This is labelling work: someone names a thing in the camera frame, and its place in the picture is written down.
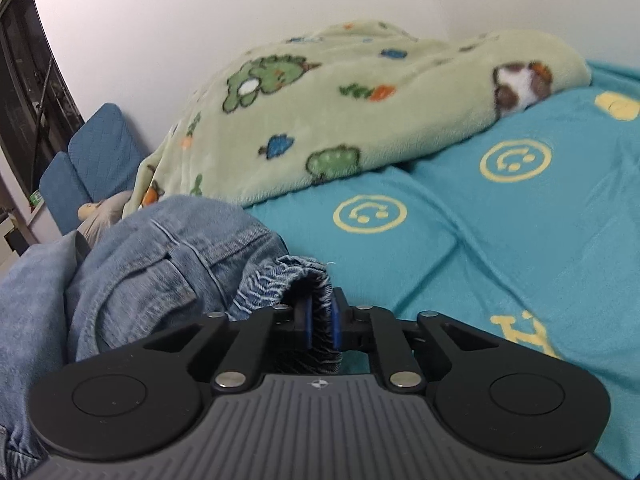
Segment beige cloth pile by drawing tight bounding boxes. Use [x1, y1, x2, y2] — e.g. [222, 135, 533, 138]
[77, 191, 132, 247]

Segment blue quilted cushion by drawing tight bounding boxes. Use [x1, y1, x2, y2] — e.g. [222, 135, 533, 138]
[39, 103, 145, 234]

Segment blue denim jeans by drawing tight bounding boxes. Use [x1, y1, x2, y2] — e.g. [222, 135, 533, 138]
[1, 196, 341, 479]

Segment green cartoon fleece blanket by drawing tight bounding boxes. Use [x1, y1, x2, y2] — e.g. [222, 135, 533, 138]
[125, 21, 591, 214]

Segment teal smiley bed sheet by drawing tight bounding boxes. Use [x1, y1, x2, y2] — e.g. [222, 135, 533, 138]
[250, 63, 639, 479]

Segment dark window frame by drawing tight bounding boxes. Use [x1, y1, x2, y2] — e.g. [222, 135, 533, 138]
[1, 0, 84, 196]

